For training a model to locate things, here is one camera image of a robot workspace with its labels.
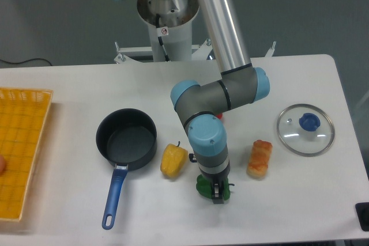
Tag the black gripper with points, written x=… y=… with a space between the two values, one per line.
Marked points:
x=216 y=175

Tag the green bell pepper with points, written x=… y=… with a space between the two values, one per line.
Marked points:
x=203 y=186

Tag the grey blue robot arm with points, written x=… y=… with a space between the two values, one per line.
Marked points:
x=199 y=106

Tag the yellow bell pepper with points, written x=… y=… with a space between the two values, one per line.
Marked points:
x=173 y=159

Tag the toasted bread piece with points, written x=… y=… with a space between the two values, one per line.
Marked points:
x=259 y=159

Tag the glass lid blue knob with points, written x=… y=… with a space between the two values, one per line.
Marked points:
x=305 y=130

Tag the black device at table edge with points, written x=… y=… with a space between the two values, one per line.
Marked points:
x=362 y=210

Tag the yellow plastic basket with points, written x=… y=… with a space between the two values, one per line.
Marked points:
x=23 y=116

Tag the black pot blue handle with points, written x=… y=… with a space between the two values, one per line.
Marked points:
x=127 y=139

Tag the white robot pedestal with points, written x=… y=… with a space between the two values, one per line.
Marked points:
x=170 y=30

